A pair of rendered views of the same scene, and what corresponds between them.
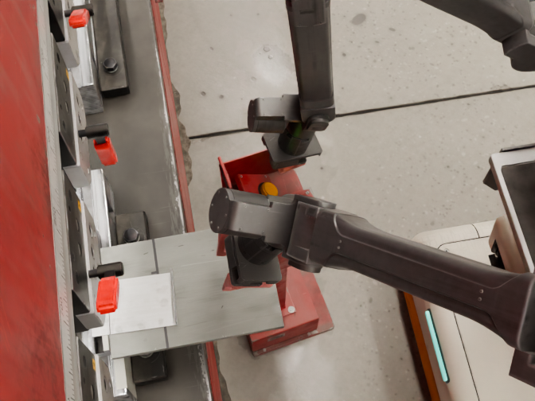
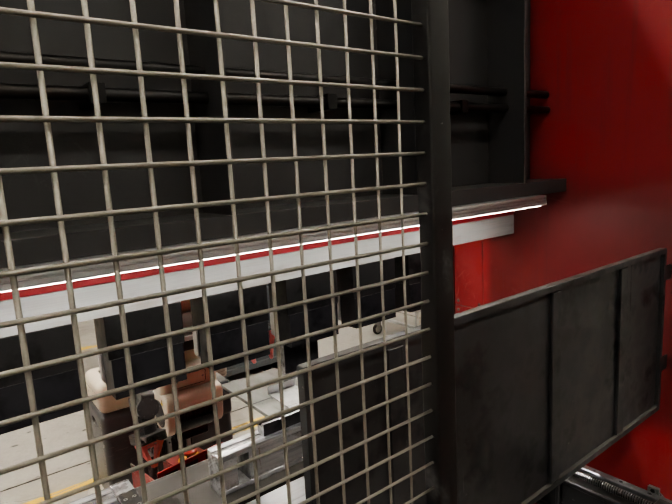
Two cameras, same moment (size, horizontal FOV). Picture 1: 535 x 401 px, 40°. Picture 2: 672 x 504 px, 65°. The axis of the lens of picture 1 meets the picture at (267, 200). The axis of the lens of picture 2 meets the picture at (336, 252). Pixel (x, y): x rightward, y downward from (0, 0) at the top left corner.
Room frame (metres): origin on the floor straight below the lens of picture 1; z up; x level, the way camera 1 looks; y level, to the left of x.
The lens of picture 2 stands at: (0.83, 1.44, 1.59)
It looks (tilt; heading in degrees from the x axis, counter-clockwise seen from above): 9 degrees down; 243
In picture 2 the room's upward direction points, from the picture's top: 3 degrees counter-clockwise
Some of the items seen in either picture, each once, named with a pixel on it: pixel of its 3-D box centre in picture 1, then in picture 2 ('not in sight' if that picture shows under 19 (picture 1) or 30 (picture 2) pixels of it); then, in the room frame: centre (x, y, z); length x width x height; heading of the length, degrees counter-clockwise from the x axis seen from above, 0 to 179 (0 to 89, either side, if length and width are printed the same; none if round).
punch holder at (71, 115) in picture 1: (42, 120); (230, 322); (0.52, 0.30, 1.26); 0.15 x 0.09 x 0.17; 10
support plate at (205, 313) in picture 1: (190, 287); (272, 390); (0.37, 0.12, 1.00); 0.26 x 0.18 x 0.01; 100
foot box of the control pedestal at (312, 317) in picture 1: (283, 305); not in sight; (0.63, -0.04, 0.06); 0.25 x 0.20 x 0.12; 109
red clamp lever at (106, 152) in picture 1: (99, 145); not in sight; (0.51, 0.23, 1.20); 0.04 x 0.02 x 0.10; 100
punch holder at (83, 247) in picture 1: (52, 259); (304, 305); (0.32, 0.26, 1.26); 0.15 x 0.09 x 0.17; 10
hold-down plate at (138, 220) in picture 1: (140, 294); not in sight; (0.40, 0.22, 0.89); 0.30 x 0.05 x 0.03; 10
